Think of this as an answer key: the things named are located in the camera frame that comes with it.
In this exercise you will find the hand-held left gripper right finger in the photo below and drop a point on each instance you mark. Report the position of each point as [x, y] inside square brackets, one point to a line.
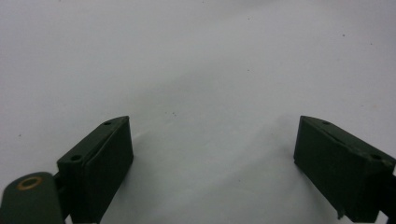
[339, 168]

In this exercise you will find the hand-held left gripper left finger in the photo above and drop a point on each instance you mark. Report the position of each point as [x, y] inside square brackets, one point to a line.
[98, 174]

